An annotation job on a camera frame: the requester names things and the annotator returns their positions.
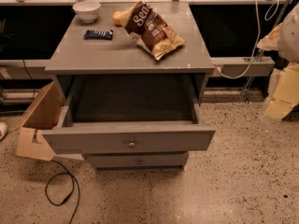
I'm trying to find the grey top drawer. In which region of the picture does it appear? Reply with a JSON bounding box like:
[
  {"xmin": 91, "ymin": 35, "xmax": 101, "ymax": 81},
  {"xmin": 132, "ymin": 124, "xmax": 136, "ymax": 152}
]
[{"xmin": 42, "ymin": 75, "xmax": 217, "ymax": 155}]

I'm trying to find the grey drawer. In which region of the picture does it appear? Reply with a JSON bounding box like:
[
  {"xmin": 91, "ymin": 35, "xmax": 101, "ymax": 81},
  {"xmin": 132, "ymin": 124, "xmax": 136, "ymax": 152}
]
[
  {"xmin": 42, "ymin": 75, "xmax": 217, "ymax": 155},
  {"xmin": 86, "ymin": 152, "xmax": 189, "ymax": 169}
]

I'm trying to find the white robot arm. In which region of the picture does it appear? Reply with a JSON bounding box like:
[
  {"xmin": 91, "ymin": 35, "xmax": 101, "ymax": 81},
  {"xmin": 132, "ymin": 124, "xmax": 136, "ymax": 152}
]
[{"xmin": 257, "ymin": 4, "xmax": 299, "ymax": 121}]

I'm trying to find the grey drawer cabinet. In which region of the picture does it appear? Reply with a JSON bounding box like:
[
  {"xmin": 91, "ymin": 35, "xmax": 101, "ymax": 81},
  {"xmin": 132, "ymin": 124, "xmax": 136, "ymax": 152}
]
[{"xmin": 45, "ymin": 1, "xmax": 216, "ymax": 170}]

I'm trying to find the grey bottom drawer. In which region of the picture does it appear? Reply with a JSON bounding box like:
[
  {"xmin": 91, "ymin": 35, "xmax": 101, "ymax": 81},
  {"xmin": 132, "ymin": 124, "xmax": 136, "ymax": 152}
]
[{"xmin": 86, "ymin": 152, "xmax": 189, "ymax": 169}]

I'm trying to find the metal pole stand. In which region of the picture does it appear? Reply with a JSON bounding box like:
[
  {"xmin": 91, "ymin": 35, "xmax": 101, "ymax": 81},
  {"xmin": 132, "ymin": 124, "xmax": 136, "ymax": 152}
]
[{"xmin": 240, "ymin": 0, "xmax": 299, "ymax": 104}]

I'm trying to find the brown chip bag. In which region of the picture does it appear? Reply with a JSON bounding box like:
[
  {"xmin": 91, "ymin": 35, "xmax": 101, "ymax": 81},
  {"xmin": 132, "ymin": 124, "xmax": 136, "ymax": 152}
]
[{"xmin": 120, "ymin": 1, "xmax": 185, "ymax": 61}]

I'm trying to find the blue candy bar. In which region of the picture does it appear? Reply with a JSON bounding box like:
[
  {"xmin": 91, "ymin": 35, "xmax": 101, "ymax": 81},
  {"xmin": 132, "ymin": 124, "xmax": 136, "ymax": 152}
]
[{"xmin": 83, "ymin": 30, "xmax": 113, "ymax": 40}]

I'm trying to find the white ceramic bowl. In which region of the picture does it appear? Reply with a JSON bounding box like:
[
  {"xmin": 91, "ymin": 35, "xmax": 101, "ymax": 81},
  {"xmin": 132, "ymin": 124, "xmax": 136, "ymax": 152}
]
[{"xmin": 73, "ymin": 0, "xmax": 101, "ymax": 23}]

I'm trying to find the cardboard box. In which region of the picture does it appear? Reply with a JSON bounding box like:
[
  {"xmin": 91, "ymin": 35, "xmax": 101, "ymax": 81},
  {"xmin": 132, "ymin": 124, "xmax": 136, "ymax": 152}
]
[{"xmin": 15, "ymin": 82, "xmax": 62, "ymax": 161}]

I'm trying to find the white object at left edge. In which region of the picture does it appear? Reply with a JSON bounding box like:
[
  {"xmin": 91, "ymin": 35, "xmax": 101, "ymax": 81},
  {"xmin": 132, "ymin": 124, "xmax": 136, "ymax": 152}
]
[{"xmin": 0, "ymin": 122, "xmax": 8, "ymax": 141}]

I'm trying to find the white hanging cable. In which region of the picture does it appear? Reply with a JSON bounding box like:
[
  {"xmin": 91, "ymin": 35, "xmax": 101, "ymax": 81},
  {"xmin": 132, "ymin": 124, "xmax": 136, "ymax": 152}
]
[{"xmin": 214, "ymin": 0, "xmax": 280, "ymax": 80}]

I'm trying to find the black floor cable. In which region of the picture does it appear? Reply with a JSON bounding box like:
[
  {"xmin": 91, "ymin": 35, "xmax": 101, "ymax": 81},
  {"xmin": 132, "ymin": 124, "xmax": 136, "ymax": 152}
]
[{"xmin": 44, "ymin": 160, "xmax": 81, "ymax": 224}]

